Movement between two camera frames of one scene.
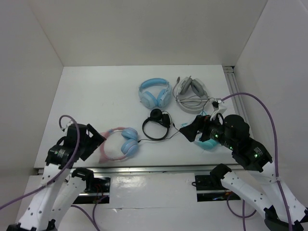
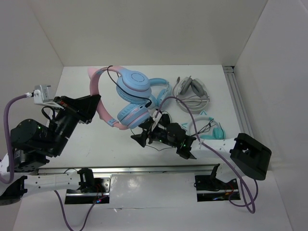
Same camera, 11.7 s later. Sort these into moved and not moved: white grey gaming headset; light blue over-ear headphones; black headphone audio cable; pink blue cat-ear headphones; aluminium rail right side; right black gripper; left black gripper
Moved: right black gripper; black headphone audio cable; pink blue cat-ear headphones; left black gripper
Not moved: aluminium rail right side; white grey gaming headset; light blue over-ear headphones
